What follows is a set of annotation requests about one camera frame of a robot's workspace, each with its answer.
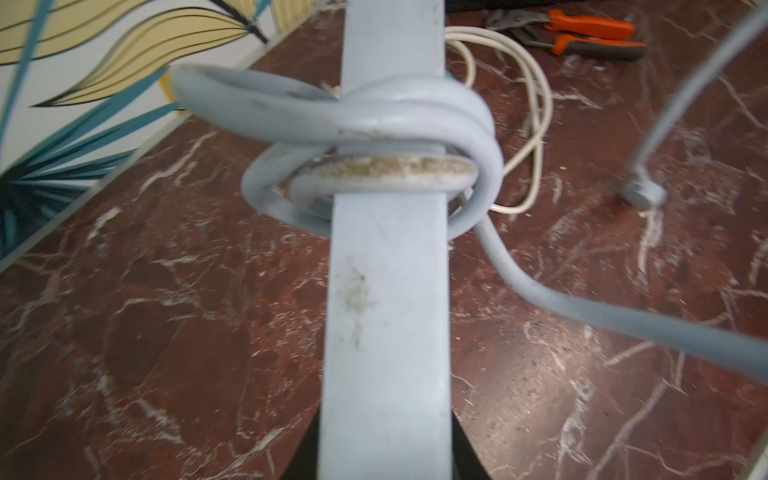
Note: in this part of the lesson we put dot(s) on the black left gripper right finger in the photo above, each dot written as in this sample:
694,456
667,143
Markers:
466,463

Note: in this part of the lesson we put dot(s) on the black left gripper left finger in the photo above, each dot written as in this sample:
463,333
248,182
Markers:
303,464

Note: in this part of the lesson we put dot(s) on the grey power strip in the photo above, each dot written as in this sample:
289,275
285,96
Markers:
385,408

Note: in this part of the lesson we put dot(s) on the orange handled pliers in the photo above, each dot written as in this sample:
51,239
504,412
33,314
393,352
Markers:
561,34

